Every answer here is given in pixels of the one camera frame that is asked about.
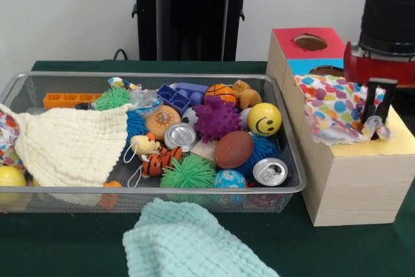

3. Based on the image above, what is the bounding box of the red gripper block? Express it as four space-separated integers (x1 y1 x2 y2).
344 42 415 140

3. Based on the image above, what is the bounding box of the colourful polka dot cloth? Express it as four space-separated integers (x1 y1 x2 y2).
295 74 394 145

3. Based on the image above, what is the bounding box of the mint green knitted cloth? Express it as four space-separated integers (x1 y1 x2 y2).
123 198 279 277

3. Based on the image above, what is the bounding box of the wooden box with three holes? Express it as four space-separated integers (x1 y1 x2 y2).
266 27 415 227

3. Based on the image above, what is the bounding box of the yellow smiley face ball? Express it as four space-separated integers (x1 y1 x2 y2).
248 102 283 137

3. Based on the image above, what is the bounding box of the silver drink can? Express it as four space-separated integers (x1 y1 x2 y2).
253 158 289 187

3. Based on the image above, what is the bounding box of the brown toy football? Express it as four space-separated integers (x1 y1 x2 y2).
215 130 255 169

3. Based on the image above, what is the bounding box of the orange toy basketball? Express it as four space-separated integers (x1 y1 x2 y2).
205 83 239 105

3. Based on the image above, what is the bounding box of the purple spiky ball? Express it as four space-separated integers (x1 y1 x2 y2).
193 95 243 143

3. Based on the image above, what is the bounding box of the blue globe ball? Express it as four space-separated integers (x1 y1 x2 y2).
214 169 247 205

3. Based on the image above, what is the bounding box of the green spiky ball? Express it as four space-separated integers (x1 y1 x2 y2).
160 155 217 206

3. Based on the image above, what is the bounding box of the orange tiger plush toy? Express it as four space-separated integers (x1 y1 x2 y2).
139 146 184 178

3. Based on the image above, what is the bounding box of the orange plastic tray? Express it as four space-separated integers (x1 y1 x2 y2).
43 93 101 109

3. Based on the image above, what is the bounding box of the cream knitted cloth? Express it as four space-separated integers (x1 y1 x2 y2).
0 103 134 190

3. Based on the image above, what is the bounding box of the plain yellow ball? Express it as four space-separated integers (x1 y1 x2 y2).
0 165 28 208

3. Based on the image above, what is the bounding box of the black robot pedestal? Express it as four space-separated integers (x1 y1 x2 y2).
125 0 261 62

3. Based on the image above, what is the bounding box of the black cable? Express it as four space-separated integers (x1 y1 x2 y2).
113 48 130 62

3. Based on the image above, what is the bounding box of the shallow wire mesh bin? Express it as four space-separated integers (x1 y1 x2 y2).
0 71 307 214

